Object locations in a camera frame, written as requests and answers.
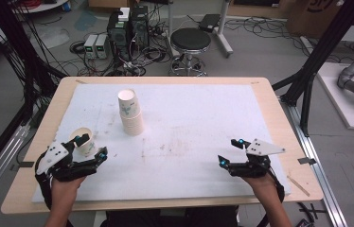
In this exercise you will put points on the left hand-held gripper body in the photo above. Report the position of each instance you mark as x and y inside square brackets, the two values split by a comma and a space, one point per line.
[67, 168]

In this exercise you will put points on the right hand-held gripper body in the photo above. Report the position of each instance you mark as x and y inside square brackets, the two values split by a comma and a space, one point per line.
[254, 165]

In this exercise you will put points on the floral paper cup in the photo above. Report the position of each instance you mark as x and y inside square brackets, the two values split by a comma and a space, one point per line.
[88, 151]

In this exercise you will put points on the stack of paper cups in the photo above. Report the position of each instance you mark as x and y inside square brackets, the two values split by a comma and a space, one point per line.
[131, 123]

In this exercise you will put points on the person's left hand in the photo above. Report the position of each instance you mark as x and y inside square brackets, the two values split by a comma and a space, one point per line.
[64, 190]

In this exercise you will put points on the person's right hand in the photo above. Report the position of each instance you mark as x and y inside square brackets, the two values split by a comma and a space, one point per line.
[263, 187]

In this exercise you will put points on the black tape strip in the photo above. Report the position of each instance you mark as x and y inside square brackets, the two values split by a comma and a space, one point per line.
[307, 160]
[26, 164]

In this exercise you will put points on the white foam mat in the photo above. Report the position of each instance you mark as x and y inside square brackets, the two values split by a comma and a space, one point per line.
[181, 126]

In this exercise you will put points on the person's dark pants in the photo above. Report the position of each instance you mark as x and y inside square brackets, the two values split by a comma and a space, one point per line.
[172, 217]

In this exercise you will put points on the grey bench power supply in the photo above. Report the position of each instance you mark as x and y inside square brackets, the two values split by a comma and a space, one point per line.
[90, 45]
[102, 45]

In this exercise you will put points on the black computer tower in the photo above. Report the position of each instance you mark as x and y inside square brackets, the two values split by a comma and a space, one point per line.
[140, 30]
[118, 38]

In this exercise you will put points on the white floor platform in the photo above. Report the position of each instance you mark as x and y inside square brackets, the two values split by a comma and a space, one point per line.
[342, 101]

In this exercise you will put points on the black round stool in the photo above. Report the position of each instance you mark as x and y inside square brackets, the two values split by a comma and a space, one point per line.
[190, 39]

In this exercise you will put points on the black flat box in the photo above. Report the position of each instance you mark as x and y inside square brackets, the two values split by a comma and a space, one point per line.
[209, 22]

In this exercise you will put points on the small white box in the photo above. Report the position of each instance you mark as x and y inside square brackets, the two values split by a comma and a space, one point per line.
[124, 14]

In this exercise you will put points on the large cardboard box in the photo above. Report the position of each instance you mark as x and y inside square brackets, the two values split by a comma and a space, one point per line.
[314, 15]

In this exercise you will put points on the black metal frame post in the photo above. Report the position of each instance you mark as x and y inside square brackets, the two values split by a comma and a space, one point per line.
[17, 41]
[317, 53]

